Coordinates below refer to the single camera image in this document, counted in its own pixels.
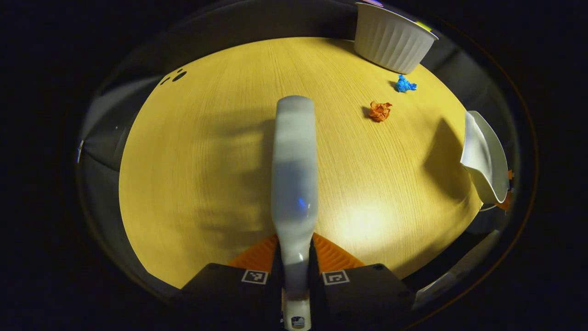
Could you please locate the white ribbed garbage bin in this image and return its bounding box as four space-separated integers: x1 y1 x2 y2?
353 2 439 75

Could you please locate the orange paper ball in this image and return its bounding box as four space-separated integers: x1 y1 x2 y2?
368 101 393 123

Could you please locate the white dustpan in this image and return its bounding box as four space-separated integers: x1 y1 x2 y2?
460 110 510 205

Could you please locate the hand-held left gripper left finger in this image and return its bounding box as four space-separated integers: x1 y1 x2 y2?
175 234 283 323

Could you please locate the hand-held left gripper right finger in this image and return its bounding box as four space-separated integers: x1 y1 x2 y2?
308 232 417 328

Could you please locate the blue paper ball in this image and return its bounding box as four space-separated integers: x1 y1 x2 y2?
395 74 418 94

